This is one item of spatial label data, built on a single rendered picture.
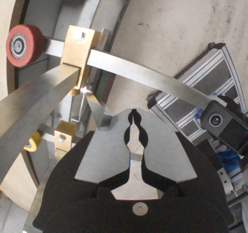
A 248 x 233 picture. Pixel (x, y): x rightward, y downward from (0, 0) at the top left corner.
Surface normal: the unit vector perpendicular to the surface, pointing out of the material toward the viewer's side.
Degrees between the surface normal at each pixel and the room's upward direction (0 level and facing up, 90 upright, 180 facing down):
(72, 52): 0
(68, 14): 0
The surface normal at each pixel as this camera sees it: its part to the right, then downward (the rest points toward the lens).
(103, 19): -0.04, 0.51
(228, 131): -0.51, 0.30
